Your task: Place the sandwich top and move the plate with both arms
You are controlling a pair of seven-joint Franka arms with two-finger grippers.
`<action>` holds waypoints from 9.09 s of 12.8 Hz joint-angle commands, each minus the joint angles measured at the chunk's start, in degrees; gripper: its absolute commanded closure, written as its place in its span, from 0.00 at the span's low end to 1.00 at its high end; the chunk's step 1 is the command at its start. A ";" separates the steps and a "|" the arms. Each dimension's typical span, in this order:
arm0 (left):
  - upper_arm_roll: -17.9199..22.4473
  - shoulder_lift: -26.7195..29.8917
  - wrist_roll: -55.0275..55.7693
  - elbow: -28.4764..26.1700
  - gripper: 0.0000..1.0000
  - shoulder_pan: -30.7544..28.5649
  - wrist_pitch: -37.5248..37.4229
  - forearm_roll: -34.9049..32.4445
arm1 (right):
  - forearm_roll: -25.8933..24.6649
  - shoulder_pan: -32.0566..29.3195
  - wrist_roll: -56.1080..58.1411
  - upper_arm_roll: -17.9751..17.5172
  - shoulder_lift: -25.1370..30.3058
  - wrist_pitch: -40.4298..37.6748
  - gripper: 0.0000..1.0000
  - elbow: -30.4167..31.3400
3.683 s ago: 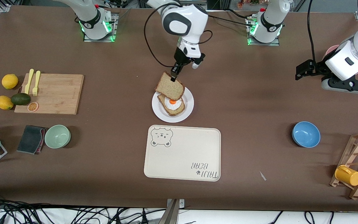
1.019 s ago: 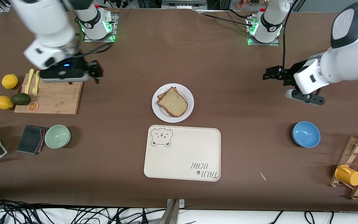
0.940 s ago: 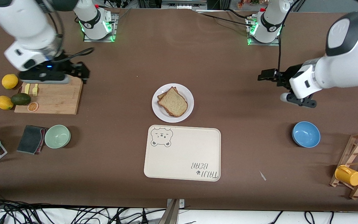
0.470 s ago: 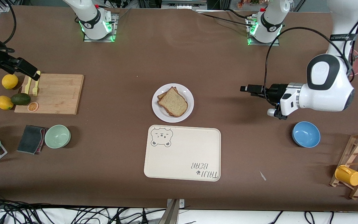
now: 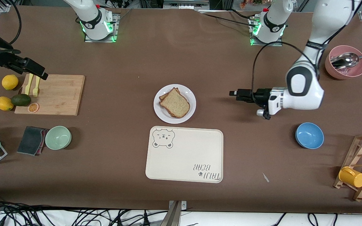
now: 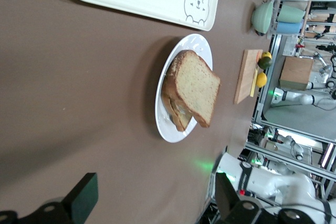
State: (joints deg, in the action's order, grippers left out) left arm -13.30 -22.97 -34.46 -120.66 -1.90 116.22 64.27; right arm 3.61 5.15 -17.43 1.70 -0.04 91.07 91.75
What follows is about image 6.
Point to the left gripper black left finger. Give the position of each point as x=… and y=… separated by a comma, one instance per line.
x=81, y=195

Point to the yellow lemon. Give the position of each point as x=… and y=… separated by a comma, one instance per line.
x=261, y=79
x=266, y=54

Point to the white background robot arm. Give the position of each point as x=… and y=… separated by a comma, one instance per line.
x=304, y=99
x=296, y=150

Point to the seeded brown bread slice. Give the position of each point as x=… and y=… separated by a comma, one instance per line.
x=197, y=87

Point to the mint green bowl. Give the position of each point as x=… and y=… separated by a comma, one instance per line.
x=262, y=16

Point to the sage green cup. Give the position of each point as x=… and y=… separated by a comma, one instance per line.
x=290, y=14

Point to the brown wooden box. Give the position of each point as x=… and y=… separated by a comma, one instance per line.
x=296, y=73

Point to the round white plate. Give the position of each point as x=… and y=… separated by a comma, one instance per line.
x=199, y=45

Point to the dark green avocado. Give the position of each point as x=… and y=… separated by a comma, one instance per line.
x=264, y=63

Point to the toasted bread slice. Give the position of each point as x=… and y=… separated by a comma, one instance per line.
x=176, y=119

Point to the wooden cutting board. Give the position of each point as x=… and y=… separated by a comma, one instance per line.
x=246, y=77

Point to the aluminium frame rail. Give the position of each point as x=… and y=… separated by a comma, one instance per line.
x=261, y=100

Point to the light blue cup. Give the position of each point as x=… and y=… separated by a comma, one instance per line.
x=288, y=27

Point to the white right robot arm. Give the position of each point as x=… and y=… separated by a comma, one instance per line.
x=275, y=184

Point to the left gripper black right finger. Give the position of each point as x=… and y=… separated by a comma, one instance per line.
x=228, y=200

